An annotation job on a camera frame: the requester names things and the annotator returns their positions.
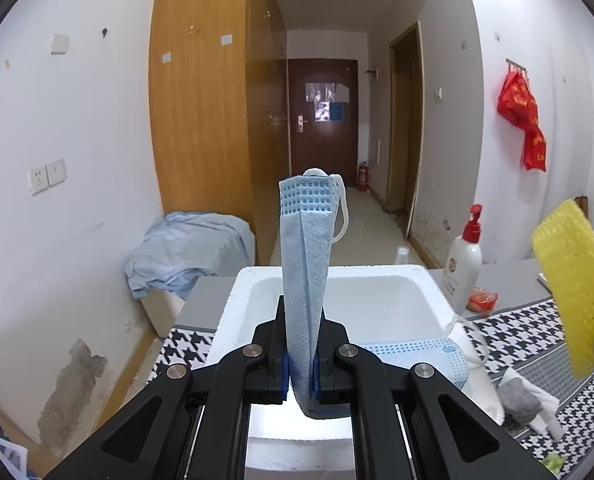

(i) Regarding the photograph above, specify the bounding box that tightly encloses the blue face mask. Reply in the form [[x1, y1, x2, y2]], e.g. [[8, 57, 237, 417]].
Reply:
[[359, 314, 489, 392], [278, 166, 350, 418]]

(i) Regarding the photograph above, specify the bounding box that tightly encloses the dark brown door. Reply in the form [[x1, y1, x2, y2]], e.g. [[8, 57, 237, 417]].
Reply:
[[287, 58, 360, 187]]

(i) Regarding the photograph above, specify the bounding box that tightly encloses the white paper notice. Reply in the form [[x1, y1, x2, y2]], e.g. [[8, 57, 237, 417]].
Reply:
[[305, 81, 335, 103]]

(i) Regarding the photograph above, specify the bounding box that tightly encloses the white pump bottle red cap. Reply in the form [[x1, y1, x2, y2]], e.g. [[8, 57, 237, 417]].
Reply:
[[442, 204, 484, 317]]

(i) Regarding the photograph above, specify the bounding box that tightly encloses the white wall socket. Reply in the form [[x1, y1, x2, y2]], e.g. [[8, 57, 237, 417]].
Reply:
[[46, 159, 68, 187], [28, 165, 48, 196]]

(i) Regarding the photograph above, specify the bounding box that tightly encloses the red snack packet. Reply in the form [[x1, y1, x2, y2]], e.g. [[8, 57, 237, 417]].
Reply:
[[466, 287, 499, 317]]

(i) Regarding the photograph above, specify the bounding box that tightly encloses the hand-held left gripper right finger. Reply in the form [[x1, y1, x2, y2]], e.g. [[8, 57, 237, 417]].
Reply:
[[309, 307, 553, 480]]

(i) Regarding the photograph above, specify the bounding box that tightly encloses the white tissue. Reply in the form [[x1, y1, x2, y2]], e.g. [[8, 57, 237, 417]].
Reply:
[[497, 366, 564, 441]]

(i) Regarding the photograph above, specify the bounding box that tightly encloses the wooden wardrobe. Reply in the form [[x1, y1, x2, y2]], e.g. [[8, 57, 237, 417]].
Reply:
[[148, 0, 290, 266]]

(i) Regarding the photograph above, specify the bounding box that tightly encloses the wooden door frame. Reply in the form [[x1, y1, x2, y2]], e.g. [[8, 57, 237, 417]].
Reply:
[[388, 21, 424, 241]]

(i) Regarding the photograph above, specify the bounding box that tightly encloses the grey sock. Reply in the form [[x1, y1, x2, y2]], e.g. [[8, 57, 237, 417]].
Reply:
[[497, 377, 540, 431]]

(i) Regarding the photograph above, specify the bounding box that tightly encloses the white foam box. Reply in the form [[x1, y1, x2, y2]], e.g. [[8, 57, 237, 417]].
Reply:
[[204, 264, 505, 473]]

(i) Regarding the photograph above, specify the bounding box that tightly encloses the red plastic bag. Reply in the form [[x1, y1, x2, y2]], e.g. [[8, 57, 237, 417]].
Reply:
[[497, 67, 539, 132], [522, 125, 548, 172]]

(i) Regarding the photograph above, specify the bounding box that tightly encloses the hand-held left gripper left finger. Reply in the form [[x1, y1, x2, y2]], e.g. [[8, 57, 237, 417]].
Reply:
[[44, 296, 290, 480]]

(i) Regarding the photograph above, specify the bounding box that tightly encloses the light blue cloth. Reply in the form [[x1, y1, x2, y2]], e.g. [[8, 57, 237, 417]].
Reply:
[[124, 211, 253, 301]]

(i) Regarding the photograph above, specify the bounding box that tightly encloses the yellow sponge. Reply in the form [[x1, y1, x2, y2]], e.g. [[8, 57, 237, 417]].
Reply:
[[531, 199, 594, 380]]

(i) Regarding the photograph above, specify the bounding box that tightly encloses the printed paper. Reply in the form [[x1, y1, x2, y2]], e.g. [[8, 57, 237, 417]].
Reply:
[[0, 432, 28, 476]]

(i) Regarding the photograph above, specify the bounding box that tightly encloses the black white houndstooth tablecloth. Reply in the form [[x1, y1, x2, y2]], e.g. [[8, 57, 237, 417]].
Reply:
[[147, 257, 594, 480]]

